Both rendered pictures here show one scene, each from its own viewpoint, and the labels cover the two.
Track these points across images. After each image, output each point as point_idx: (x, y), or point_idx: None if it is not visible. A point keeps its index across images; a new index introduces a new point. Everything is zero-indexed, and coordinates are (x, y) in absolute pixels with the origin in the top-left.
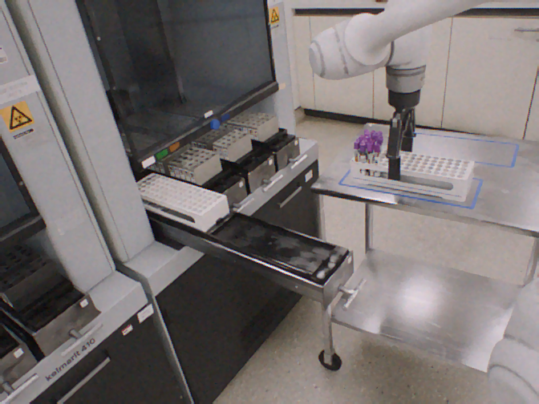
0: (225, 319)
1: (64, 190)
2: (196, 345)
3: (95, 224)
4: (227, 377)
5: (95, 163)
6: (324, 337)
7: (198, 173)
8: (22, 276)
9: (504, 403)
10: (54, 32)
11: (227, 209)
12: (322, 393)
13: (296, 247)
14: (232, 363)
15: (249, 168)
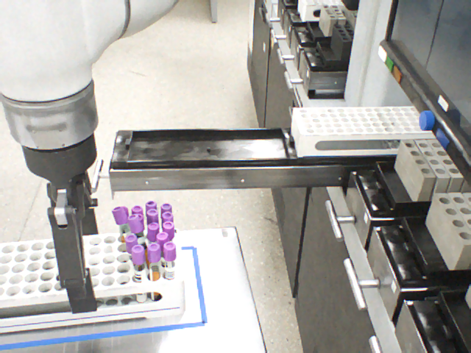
0: (316, 298)
1: (368, 0)
2: (307, 256)
3: (363, 59)
4: (302, 341)
5: (382, 4)
6: None
7: (401, 154)
8: (343, 31)
9: None
10: None
11: (298, 148)
12: None
13: (176, 156)
14: (306, 343)
15: (382, 230)
